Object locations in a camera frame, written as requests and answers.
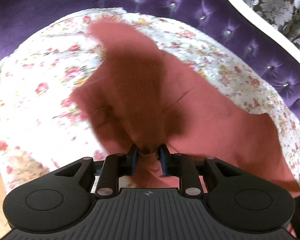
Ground purple tufted headboard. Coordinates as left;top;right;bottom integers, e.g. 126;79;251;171
0;0;300;120

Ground floral bed sheet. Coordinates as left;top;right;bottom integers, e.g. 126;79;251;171
0;8;300;191

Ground red pants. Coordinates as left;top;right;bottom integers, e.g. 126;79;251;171
70;21;300;238

